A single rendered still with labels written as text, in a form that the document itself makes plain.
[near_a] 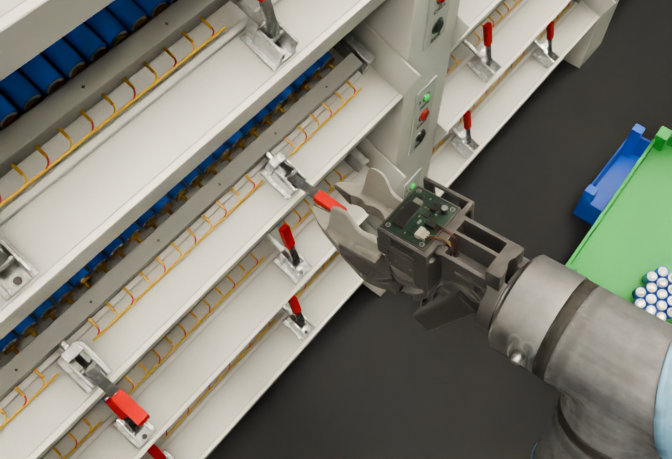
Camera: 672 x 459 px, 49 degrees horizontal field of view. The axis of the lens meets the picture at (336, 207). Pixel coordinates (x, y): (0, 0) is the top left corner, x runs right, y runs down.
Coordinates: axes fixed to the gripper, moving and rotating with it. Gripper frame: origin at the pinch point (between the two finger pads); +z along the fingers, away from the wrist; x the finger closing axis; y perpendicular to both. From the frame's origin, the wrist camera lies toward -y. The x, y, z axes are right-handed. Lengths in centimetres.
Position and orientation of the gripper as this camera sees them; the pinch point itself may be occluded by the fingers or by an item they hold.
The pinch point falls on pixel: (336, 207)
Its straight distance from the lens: 73.9
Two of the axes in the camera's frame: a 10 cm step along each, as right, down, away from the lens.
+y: -1.2, -6.1, -7.8
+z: -7.6, -4.5, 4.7
